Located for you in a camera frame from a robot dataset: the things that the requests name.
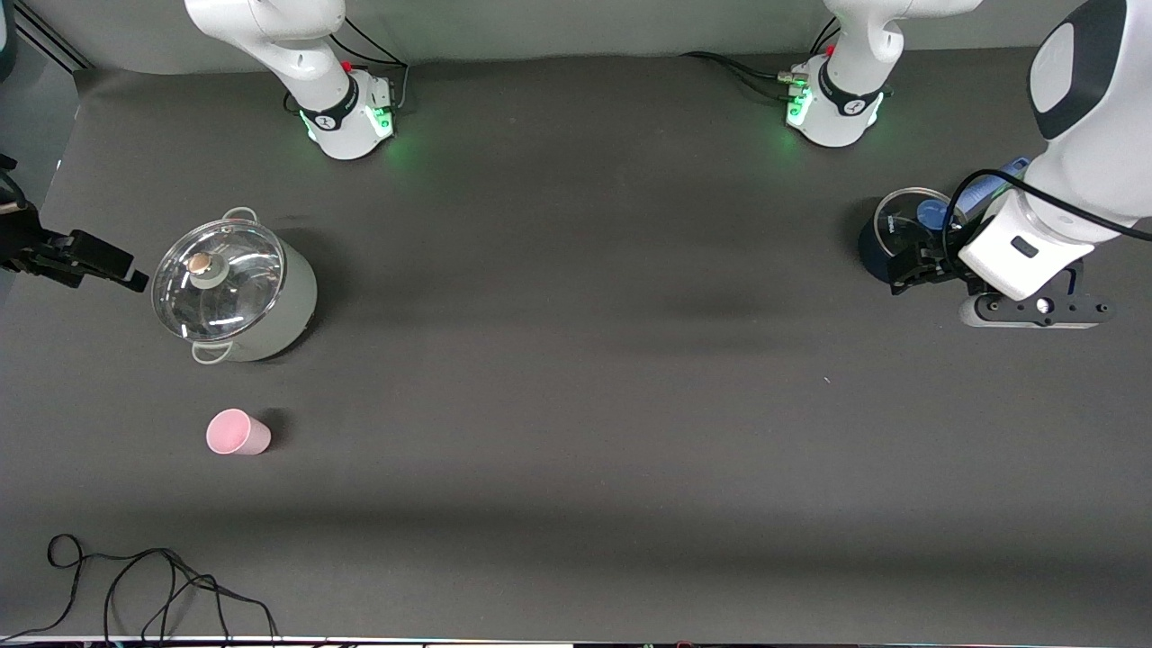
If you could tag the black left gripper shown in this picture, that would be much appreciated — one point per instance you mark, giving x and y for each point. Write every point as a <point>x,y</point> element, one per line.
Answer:
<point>936,261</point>

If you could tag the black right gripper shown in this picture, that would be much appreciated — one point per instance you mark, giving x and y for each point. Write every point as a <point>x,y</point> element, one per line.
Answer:
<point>27,245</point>

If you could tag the pink plastic cup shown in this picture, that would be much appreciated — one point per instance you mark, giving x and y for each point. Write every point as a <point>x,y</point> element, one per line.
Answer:
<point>236,434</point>

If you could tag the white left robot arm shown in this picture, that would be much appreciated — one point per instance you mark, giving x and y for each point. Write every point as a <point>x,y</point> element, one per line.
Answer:
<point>1098,135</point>

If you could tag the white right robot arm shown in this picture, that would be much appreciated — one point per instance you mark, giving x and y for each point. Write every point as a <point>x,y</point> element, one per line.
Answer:
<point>297,45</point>

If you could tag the glass lid with blue knob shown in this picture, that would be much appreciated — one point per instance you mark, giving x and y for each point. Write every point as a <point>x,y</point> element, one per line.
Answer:
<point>900,220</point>

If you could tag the dark blue saucepan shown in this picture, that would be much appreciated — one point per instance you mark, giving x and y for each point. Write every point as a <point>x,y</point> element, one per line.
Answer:
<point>868,252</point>

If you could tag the glass lid with wooden knob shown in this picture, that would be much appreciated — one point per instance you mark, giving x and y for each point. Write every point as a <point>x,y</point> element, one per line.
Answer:
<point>234,288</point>

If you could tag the grey steel stock pot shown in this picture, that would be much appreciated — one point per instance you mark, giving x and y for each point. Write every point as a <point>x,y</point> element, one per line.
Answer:
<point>292,310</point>

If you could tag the dark grey table cloth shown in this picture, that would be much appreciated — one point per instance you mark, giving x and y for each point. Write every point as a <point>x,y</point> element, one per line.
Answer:
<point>576,450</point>

